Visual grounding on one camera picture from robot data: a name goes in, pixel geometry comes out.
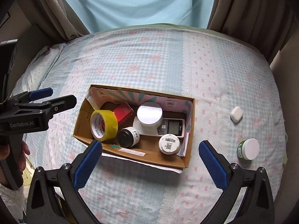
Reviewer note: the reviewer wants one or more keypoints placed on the person's left hand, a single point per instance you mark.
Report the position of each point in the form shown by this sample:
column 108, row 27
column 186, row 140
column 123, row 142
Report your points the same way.
column 5, row 151

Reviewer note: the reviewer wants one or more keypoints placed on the white earbuds case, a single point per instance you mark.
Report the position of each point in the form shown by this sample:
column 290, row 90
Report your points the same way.
column 236, row 114

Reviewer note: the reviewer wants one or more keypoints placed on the brown cardboard box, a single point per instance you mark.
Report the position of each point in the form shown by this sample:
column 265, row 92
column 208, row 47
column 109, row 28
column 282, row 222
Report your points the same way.
column 147, row 150

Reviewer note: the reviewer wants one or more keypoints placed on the white vitamin pill bottle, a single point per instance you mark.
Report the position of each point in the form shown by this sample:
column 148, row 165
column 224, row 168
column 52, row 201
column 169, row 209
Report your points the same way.
column 169, row 144

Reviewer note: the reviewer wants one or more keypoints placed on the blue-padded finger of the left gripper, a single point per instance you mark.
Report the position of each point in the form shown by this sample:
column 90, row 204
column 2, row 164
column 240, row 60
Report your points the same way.
column 40, row 94
column 57, row 105

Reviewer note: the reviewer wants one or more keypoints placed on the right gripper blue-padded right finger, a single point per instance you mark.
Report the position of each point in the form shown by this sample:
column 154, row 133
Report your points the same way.
column 257, row 205

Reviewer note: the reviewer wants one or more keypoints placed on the green under blanket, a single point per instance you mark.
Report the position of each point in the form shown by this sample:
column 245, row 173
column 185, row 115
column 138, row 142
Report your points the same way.
column 169, row 25

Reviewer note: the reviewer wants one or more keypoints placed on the red carton box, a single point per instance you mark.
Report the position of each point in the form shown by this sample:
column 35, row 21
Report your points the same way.
column 123, row 113

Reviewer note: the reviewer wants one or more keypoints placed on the yellow tape roll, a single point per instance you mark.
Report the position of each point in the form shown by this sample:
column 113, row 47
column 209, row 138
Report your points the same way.
column 103, row 125

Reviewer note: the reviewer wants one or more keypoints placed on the white Midea remote control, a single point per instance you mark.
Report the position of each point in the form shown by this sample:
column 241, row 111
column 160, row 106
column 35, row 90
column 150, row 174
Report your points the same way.
column 167, row 126

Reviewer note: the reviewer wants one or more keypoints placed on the green jar with white lid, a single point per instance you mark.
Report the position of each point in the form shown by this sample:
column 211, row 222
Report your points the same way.
column 248, row 149

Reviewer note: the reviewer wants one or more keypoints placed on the black-capped small jar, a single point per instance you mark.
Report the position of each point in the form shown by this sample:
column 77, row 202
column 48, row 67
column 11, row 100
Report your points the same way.
column 128, row 137

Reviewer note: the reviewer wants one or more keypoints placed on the white-lidded cream jar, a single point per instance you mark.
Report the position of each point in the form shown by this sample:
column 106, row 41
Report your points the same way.
column 150, row 114

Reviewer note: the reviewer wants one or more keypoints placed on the left brown curtain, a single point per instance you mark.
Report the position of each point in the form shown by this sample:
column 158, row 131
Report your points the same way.
column 55, row 18

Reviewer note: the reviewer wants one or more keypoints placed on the brown curtain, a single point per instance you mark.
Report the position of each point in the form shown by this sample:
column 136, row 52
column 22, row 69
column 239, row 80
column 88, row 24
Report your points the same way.
column 55, row 18
column 265, row 24

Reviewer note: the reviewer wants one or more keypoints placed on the right brown curtain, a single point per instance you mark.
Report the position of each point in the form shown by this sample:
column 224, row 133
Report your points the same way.
column 265, row 24

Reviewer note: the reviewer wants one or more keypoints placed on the light blue hanging cloth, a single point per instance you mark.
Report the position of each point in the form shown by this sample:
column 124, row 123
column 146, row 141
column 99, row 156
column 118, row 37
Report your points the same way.
column 100, row 15

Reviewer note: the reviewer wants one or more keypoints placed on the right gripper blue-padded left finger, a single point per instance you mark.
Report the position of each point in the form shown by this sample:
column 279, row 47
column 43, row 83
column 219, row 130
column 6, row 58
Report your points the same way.
column 42, row 204

